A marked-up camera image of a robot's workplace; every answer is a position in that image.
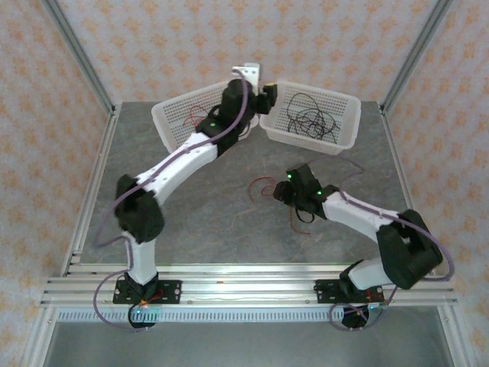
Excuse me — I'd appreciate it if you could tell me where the thin red cable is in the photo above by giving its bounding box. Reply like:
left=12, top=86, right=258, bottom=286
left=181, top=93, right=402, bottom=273
left=183, top=106, right=210, bottom=130
left=183, top=105, right=209, bottom=129
left=289, top=206, right=311, bottom=236

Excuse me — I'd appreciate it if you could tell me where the red and black wire bundle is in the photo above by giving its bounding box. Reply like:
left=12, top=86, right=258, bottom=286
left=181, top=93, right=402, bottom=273
left=248, top=175, right=279, bottom=203

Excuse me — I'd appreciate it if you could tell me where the thin black cable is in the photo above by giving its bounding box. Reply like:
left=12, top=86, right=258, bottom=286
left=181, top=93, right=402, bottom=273
left=288, top=93, right=343, bottom=131
left=293, top=110, right=343, bottom=139
left=287, top=95, right=329, bottom=137
left=286, top=109, right=333, bottom=139

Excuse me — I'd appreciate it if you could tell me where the white perforated plastic basket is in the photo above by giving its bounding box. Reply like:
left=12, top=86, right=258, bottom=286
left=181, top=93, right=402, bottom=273
left=258, top=80, right=362, bottom=157
left=151, top=80, right=259, bottom=164

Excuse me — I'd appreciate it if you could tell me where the aluminium profile beam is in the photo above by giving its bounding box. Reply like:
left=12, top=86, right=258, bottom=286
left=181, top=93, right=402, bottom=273
left=40, top=262, right=458, bottom=309

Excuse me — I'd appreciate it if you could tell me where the black round base electronics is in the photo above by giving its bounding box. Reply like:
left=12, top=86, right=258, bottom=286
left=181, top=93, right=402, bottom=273
left=339, top=304, right=383, bottom=332
left=128, top=304, right=158, bottom=333

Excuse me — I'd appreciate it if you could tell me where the grey metal panel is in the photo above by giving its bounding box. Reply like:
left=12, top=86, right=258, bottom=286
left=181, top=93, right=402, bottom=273
left=45, top=320, right=455, bottom=367

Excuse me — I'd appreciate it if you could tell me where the black right gripper wire loop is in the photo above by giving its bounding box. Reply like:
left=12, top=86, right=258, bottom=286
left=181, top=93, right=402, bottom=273
left=293, top=206, right=316, bottom=224

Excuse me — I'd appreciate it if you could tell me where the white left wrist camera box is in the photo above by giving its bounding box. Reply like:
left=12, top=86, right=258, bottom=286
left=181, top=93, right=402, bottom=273
left=231, top=62, right=261, bottom=89

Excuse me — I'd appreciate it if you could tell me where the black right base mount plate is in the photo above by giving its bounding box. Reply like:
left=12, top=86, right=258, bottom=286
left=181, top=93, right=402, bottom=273
left=313, top=278, right=385, bottom=306

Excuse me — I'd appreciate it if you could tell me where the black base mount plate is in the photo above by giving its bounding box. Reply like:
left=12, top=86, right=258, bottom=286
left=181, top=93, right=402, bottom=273
left=313, top=278, right=385, bottom=306
left=112, top=280, right=183, bottom=306

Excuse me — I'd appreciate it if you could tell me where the aluminium table side rail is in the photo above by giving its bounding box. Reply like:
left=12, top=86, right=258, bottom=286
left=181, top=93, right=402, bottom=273
left=377, top=102, right=437, bottom=277
left=60, top=102, right=122, bottom=277

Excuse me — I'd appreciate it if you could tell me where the grey slotted cable duct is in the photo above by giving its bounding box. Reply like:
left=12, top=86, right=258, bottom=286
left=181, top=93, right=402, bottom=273
left=55, top=308, right=387, bottom=324

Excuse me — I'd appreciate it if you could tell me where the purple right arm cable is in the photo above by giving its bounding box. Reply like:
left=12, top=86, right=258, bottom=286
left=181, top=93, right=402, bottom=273
left=309, top=154, right=455, bottom=333

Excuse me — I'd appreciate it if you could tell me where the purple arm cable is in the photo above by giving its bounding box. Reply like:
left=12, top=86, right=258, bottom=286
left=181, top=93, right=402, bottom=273
left=309, top=154, right=455, bottom=333
left=93, top=70, right=249, bottom=333

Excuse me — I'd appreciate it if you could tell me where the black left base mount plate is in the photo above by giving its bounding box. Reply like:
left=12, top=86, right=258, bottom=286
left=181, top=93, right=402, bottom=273
left=112, top=280, right=183, bottom=306

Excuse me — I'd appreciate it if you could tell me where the aluminium frame post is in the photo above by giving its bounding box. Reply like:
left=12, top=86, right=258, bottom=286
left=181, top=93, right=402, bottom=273
left=380, top=0, right=456, bottom=115
left=40, top=0, right=116, bottom=115

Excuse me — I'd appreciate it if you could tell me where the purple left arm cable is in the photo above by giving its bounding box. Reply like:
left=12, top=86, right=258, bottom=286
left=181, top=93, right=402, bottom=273
left=93, top=70, right=249, bottom=333

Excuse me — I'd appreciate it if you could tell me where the aluminium frame leg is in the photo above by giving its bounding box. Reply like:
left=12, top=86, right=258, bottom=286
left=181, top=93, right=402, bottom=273
left=437, top=305, right=474, bottom=367
left=22, top=305, right=58, bottom=367

